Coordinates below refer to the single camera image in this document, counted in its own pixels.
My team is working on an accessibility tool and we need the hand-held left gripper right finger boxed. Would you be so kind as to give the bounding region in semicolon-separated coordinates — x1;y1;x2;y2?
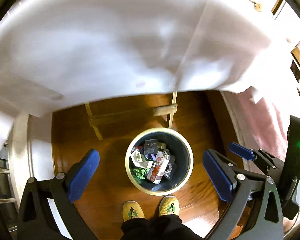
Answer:
202;149;283;240

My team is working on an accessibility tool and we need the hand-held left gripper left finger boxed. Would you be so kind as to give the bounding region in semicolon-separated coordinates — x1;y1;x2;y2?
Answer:
16;148;100;240

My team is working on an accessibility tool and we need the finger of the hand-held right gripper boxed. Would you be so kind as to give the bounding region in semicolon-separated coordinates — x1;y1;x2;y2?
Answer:
228;142;283;178

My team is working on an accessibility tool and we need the blue bin with cream rim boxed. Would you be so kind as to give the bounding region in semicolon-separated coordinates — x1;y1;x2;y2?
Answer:
125;127;193;196

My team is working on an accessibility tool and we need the clear plastic bag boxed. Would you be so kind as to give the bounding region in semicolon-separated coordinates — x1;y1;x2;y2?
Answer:
164;164;177;179

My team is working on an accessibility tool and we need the small black box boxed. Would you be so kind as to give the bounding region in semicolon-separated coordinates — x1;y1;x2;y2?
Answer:
144;139;158;155

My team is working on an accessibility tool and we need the pink bed blanket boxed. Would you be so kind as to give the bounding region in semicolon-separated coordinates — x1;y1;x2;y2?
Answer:
221;85;300;170

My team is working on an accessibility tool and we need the window with metal grille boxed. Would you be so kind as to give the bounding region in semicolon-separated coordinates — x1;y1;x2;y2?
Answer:
0;142;18;233

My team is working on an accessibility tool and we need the cartoon printed tablecloth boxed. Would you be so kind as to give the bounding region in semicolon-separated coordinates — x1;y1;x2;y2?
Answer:
0;0;290;150

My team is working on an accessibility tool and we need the wooden table frame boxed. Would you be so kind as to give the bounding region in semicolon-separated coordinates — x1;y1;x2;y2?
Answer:
84;90;178;140

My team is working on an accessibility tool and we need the wooden wall frame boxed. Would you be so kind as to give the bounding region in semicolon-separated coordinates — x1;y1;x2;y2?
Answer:
271;0;285;18

